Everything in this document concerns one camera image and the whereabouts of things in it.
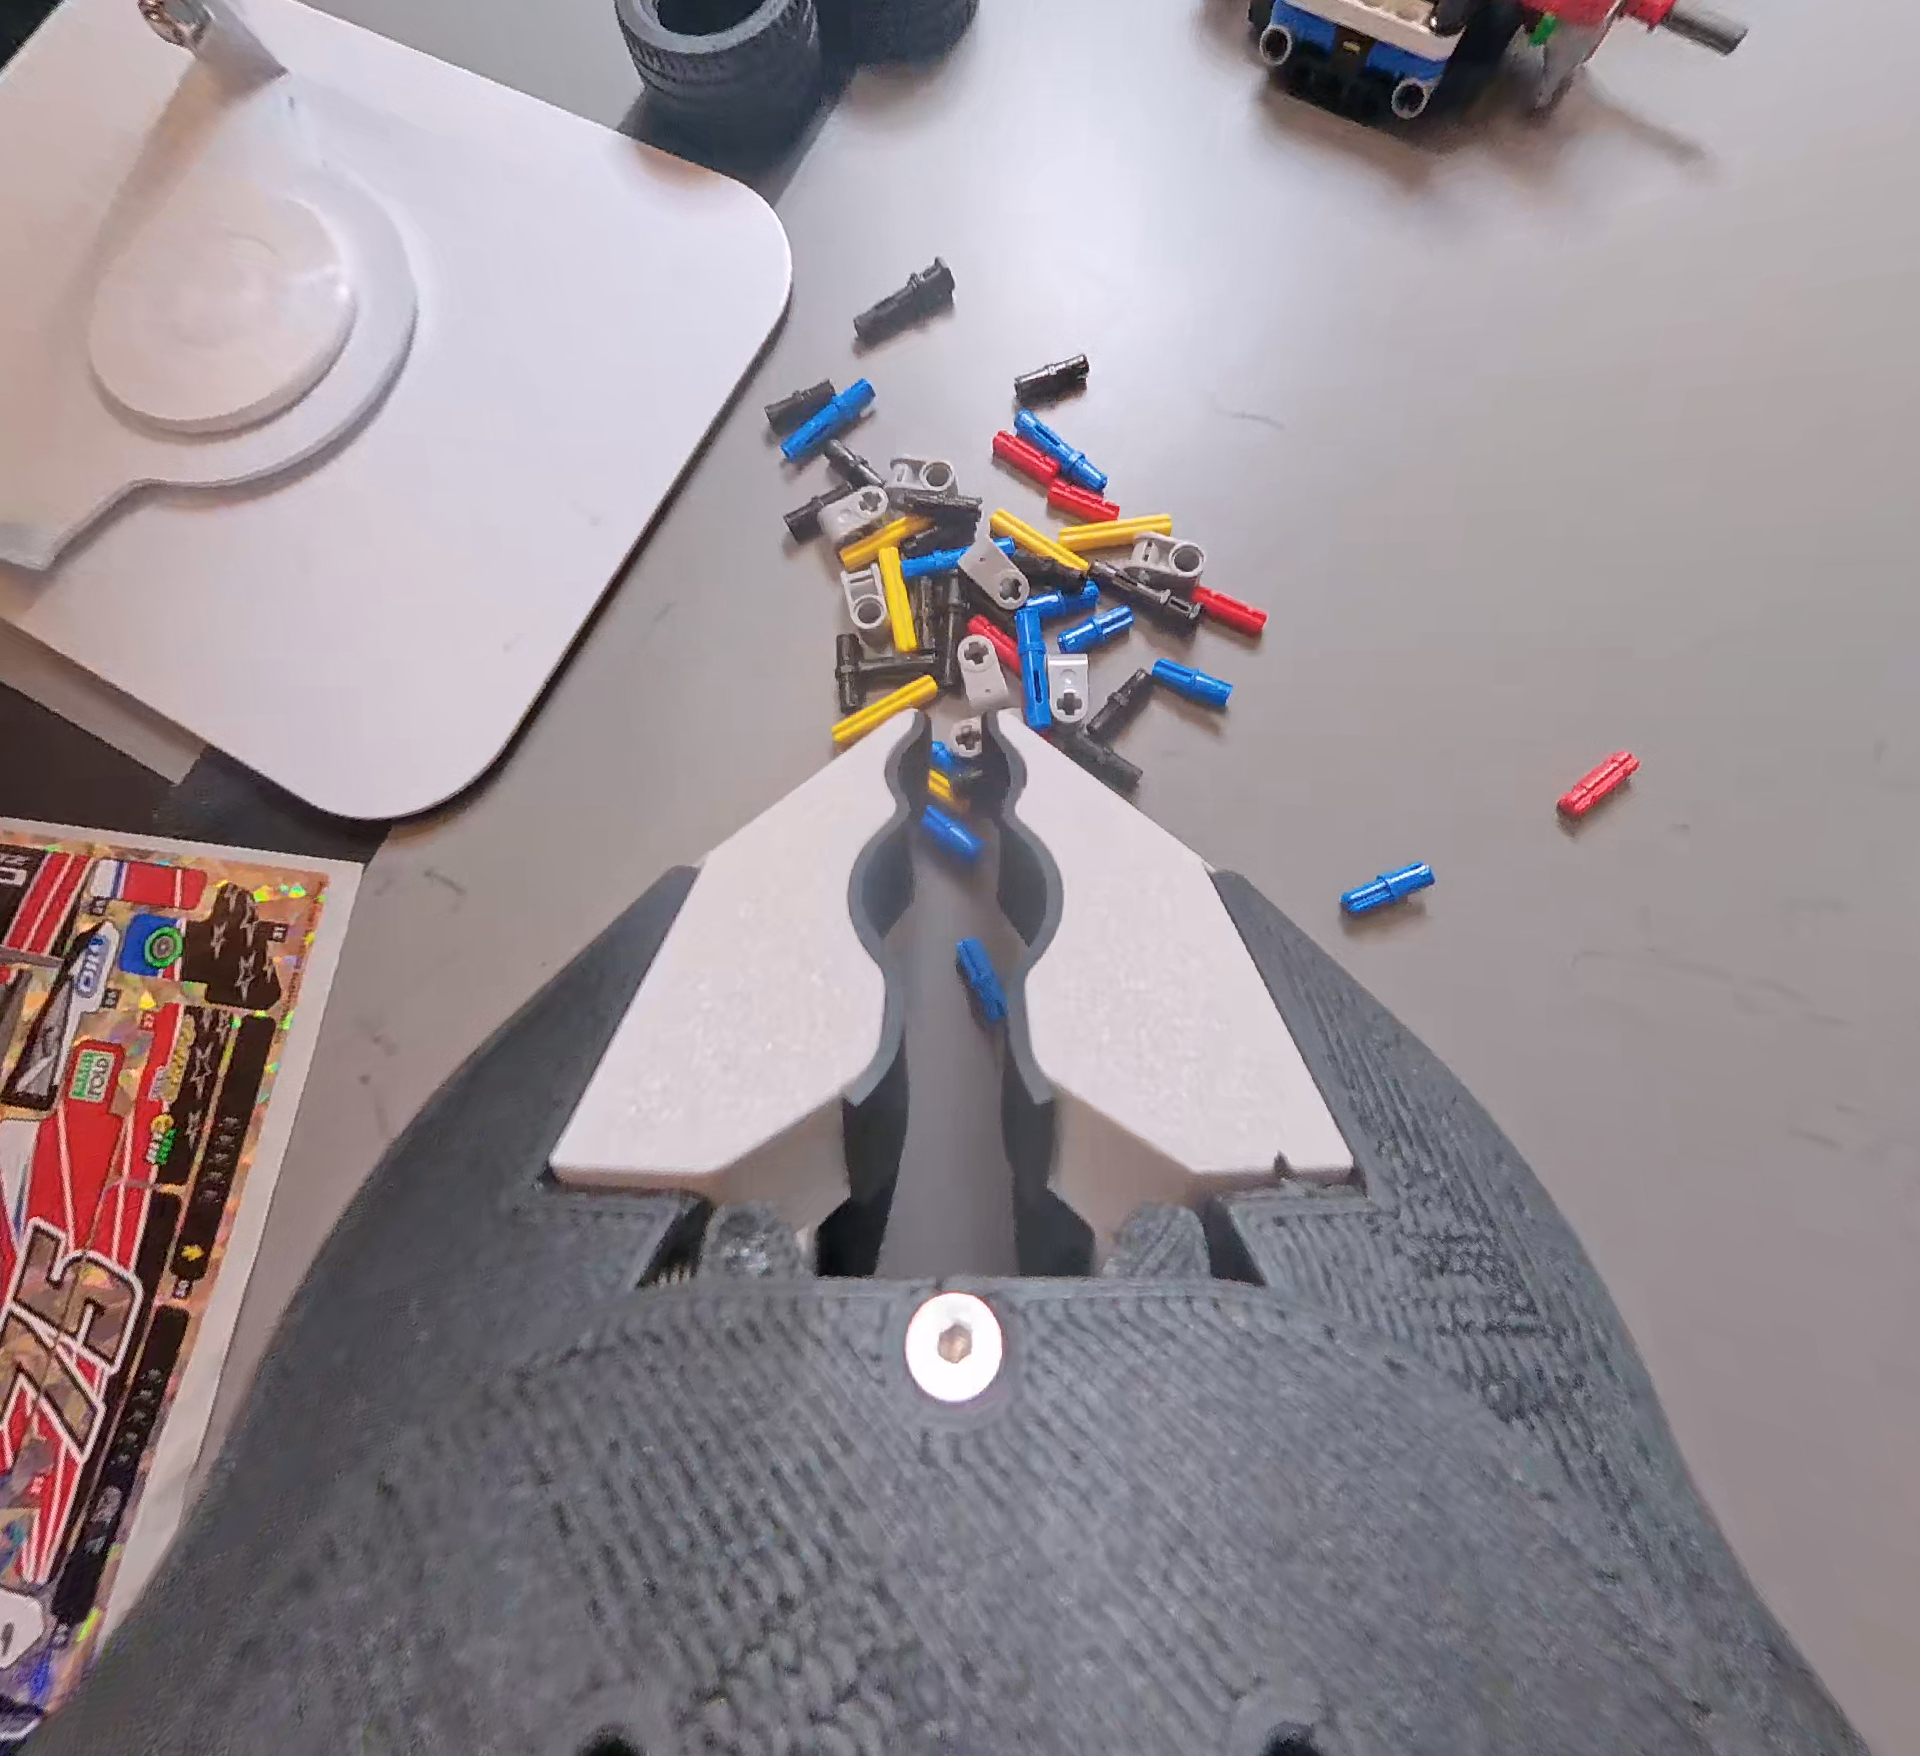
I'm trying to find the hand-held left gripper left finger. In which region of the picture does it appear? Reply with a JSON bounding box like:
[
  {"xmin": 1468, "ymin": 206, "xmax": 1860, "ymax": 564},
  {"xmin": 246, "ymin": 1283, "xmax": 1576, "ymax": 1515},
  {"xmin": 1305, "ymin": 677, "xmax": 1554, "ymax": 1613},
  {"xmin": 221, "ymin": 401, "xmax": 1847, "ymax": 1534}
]
[{"xmin": 546, "ymin": 710, "xmax": 935, "ymax": 1229}]

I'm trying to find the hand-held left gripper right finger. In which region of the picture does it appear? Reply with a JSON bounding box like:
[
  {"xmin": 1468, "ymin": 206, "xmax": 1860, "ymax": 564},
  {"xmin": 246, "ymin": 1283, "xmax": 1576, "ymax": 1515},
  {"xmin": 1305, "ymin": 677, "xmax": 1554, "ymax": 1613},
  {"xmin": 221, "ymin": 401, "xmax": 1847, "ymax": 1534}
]
[{"xmin": 982, "ymin": 723, "xmax": 1367, "ymax": 1236}]

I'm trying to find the pile of blue yellow pins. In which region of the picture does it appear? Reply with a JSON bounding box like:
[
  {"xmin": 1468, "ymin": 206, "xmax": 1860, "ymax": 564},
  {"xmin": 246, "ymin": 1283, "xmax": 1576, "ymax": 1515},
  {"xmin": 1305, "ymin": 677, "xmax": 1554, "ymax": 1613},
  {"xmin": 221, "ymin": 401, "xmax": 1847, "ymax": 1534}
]
[{"xmin": 762, "ymin": 354, "xmax": 1270, "ymax": 862}]

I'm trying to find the white book stand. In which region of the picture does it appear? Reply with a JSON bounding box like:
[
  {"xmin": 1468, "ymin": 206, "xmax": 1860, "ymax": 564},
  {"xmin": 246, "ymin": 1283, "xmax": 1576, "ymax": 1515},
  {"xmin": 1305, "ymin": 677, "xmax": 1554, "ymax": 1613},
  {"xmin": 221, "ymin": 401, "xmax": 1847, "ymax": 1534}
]
[{"xmin": 0, "ymin": 0, "xmax": 794, "ymax": 826}]

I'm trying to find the lego instruction booklet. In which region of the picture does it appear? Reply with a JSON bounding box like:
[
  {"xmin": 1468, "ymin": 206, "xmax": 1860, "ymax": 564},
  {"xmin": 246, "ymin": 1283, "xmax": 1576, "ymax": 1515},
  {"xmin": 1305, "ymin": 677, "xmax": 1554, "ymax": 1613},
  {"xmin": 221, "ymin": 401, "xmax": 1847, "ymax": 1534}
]
[{"xmin": 0, "ymin": 817, "xmax": 365, "ymax": 1733}]

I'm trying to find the black lego pin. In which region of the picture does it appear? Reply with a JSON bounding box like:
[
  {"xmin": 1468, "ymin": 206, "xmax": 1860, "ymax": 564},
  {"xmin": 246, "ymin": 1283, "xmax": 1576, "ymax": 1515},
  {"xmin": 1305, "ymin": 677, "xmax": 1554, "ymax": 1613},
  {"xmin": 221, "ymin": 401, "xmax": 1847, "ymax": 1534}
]
[{"xmin": 849, "ymin": 258, "xmax": 959, "ymax": 344}]

